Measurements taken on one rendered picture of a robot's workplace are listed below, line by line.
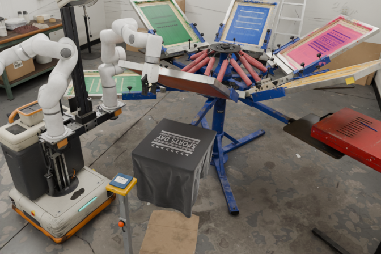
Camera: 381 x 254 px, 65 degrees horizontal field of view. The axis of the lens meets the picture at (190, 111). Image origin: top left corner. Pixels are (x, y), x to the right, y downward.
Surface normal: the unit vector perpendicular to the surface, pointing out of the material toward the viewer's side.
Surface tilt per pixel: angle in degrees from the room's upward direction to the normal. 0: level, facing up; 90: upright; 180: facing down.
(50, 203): 0
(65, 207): 0
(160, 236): 0
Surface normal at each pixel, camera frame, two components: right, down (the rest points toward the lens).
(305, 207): 0.04, -0.87
